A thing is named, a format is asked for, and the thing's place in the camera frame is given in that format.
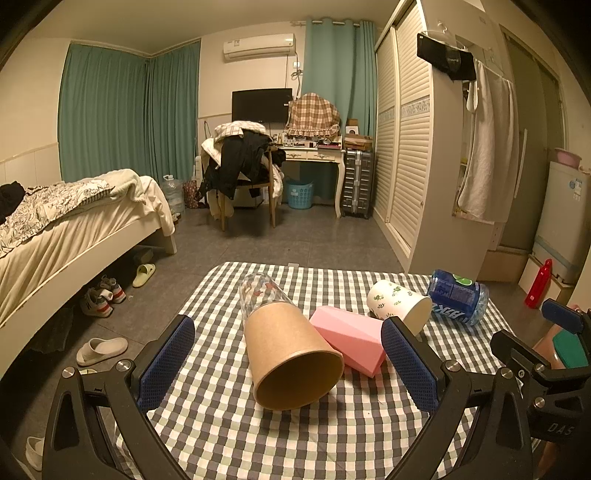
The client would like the pink hexagonal cup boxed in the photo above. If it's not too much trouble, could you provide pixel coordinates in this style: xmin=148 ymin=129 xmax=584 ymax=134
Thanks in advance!
xmin=310 ymin=306 xmax=386 ymax=378

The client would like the white floral paper cup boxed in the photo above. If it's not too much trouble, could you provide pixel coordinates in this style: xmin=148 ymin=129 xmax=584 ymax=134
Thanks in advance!
xmin=367 ymin=280 xmax=433 ymax=336

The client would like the brown paper cup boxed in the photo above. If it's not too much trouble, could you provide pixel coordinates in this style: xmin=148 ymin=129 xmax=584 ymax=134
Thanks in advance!
xmin=243 ymin=302 xmax=345 ymax=411

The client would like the clear glass cup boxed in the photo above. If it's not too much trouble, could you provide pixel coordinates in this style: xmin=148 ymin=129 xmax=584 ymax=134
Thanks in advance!
xmin=238 ymin=273 xmax=293 ymax=320

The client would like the white slipper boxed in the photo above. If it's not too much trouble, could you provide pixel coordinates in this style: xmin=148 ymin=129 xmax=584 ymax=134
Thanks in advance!
xmin=76 ymin=337 xmax=128 ymax=367

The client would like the checkered tablecloth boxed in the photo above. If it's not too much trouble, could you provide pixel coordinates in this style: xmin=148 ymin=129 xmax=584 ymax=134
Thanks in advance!
xmin=115 ymin=261 xmax=541 ymax=480

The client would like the white red sneaker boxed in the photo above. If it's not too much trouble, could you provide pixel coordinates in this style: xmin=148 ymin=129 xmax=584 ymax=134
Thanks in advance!
xmin=80 ymin=288 xmax=113 ymax=318

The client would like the blue plastic water bottle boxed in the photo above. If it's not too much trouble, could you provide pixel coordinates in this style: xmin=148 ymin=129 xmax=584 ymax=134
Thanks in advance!
xmin=428 ymin=269 xmax=489 ymax=327

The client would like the red bottle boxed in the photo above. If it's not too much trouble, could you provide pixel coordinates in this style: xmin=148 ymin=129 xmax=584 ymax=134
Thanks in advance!
xmin=525 ymin=258 xmax=553 ymax=309

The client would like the yellow green slipper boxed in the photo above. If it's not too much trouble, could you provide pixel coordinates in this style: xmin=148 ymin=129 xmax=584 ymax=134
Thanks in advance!
xmin=132 ymin=263 xmax=156 ymax=288

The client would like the bed with beige bedding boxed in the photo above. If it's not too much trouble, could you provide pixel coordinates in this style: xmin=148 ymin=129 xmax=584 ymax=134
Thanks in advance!
xmin=1 ymin=169 xmax=176 ymax=371

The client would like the white small fridge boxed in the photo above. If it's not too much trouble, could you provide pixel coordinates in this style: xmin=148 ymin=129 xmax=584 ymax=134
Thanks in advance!
xmin=533 ymin=162 xmax=590 ymax=284

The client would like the hanging white towel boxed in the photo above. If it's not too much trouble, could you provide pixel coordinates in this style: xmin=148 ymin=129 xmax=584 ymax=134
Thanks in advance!
xmin=457 ymin=60 xmax=520 ymax=223

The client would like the large water jug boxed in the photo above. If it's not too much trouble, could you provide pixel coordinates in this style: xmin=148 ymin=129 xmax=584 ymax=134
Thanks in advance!
xmin=160 ymin=174 xmax=185 ymax=215

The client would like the pink basin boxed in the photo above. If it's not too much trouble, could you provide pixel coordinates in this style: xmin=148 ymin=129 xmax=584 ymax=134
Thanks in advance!
xmin=555 ymin=147 xmax=582 ymax=169

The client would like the silver black suitcase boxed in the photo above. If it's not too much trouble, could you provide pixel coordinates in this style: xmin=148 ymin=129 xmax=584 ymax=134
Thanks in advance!
xmin=341 ymin=149 xmax=375 ymax=219

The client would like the blue laundry basket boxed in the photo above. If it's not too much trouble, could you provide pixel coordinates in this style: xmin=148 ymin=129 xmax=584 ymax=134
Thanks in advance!
xmin=286 ymin=180 xmax=314 ymax=210

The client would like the white desk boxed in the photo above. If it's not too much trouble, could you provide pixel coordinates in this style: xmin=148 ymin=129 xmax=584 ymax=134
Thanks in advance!
xmin=279 ymin=145 xmax=346 ymax=219

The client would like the wooden chair with clothes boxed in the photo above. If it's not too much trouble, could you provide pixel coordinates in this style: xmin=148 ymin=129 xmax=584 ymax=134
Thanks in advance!
xmin=197 ymin=120 xmax=286 ymax=226

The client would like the teal window curtain left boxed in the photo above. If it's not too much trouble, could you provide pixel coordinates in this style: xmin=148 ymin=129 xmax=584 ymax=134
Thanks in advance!
xmin=57 ymin=42 xmax=200 ymax=181

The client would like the white louvered wardrobe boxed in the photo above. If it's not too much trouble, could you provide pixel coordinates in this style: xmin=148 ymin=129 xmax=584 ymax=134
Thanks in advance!
xmin=373 ymin=1 xmax=494 ymax=278

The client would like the plaid cloth cover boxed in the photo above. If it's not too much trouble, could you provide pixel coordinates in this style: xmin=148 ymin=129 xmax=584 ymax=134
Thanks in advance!
xmin=286 ymin=93 xmax=341 ymax=140

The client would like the black hanging garment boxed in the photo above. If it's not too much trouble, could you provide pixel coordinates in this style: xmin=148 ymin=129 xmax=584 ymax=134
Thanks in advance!
xmin=417 ymin=33 xmax=477 ymax=81

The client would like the black television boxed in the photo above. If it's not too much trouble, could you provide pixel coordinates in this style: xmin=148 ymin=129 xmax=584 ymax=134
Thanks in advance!
xmin=231 ymin=88 xmax=294 ymax=124

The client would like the teal curtain behind desk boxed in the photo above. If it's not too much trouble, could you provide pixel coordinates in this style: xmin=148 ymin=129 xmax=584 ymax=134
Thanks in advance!
xmin=301 ymin=18 xmax=378 ymax=136

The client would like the white air conditioner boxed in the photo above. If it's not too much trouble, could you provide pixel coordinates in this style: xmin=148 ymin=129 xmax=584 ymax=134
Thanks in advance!
xmin=222 ymin=33 xmax=297 ymax=61

